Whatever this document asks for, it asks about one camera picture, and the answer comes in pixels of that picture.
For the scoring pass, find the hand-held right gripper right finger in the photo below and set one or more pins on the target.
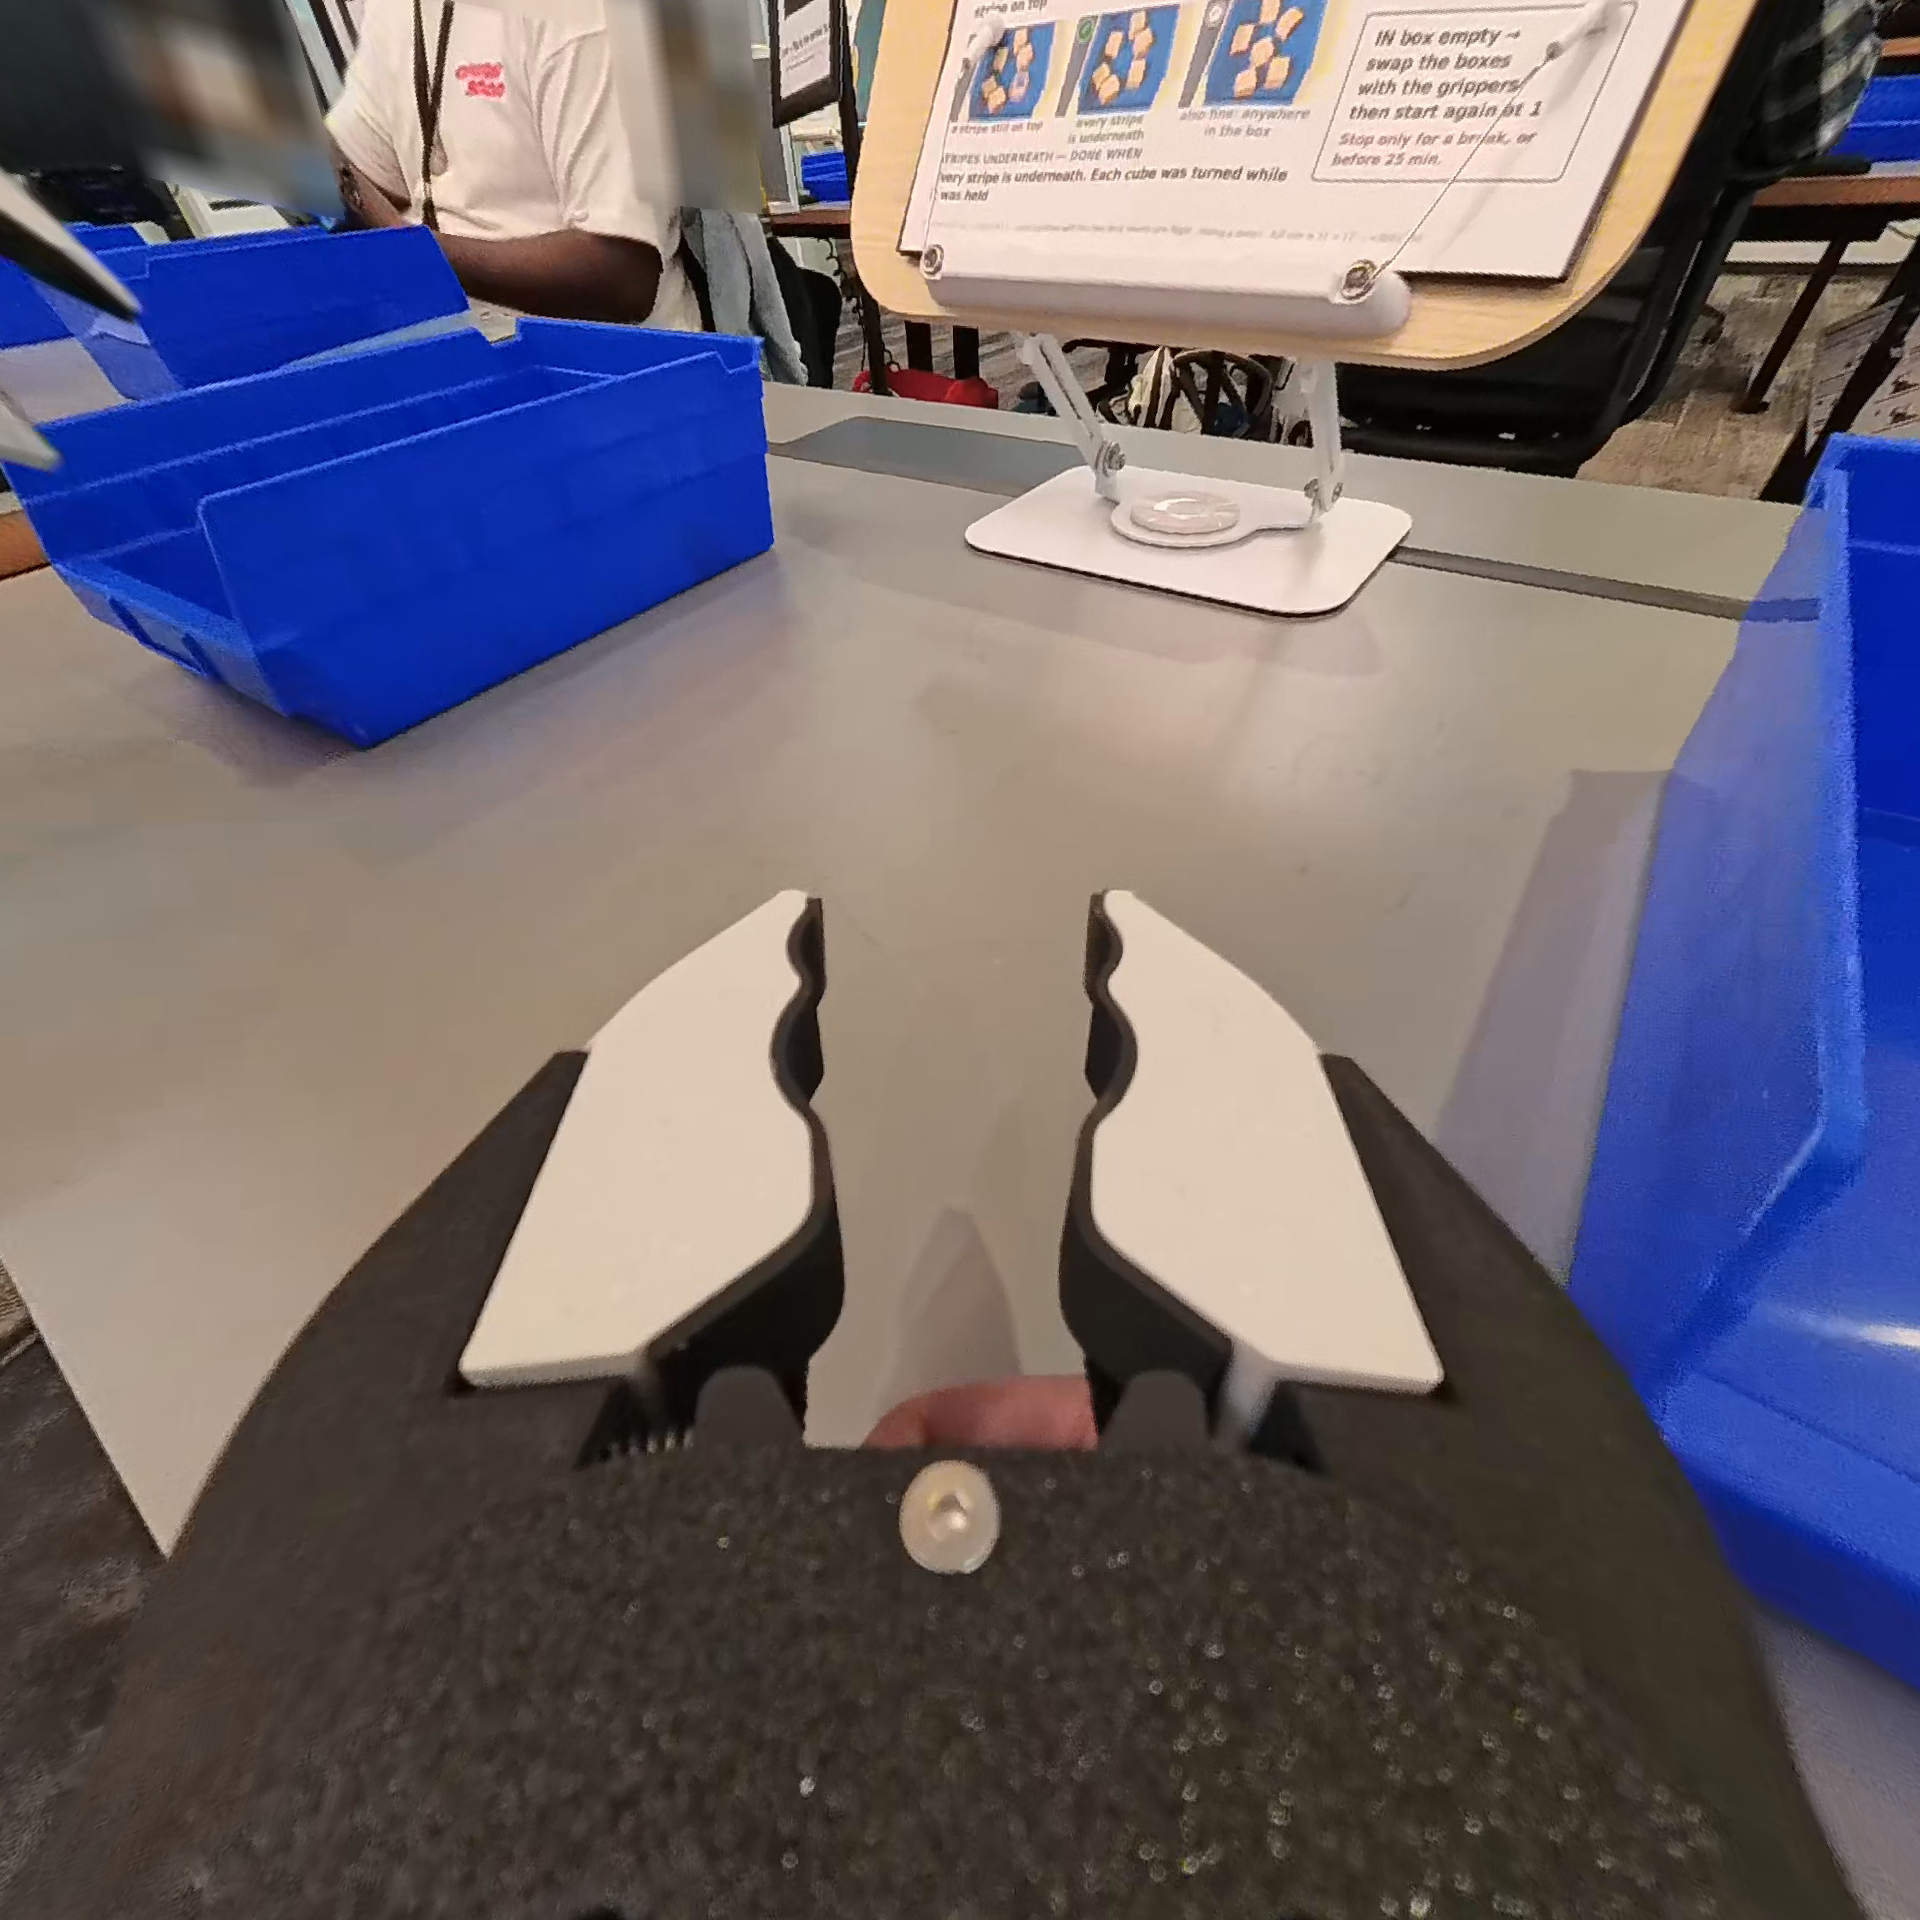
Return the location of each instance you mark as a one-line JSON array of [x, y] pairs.
[[1244, 1172]]

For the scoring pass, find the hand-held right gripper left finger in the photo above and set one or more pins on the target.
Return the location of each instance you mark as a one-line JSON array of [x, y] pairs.
[[661, 1172]]

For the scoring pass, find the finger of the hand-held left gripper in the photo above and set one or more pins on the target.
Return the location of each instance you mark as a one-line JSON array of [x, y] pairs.
[[61, 247], [23, 436]]

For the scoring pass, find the blue plastic bin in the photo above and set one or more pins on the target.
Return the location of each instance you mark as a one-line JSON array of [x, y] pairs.
[[494, 599], [827, 176], [1883, 119], [31, 308], [301, 300], [1771, 1050]]

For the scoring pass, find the grey table with wooden edge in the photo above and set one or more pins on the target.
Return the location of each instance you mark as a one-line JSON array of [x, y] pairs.
[[20, 548]]

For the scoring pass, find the white stand with wooden board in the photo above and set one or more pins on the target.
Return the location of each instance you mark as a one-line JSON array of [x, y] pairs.
[[1184, 563]]

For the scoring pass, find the grey jacket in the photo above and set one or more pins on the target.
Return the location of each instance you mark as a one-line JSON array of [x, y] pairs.
[[744, 293]]

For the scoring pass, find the black white marker sign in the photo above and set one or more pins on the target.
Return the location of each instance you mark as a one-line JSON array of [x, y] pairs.
[[807, 60]]

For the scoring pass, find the red bag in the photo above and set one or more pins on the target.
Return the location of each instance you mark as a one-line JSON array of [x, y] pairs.
[[932, 387]]

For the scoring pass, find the printed instruction sheet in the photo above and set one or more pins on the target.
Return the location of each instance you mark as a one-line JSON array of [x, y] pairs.
[[1201, 224]]

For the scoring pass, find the leaning printed board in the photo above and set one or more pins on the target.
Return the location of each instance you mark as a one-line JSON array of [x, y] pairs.
[[1868, 382]]

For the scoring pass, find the wooden top table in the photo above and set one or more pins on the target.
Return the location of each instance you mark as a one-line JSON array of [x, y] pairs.
[[1829, 224]]

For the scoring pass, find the plaid jacket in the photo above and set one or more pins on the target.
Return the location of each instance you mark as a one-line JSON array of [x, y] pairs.
[[1815, 91]]

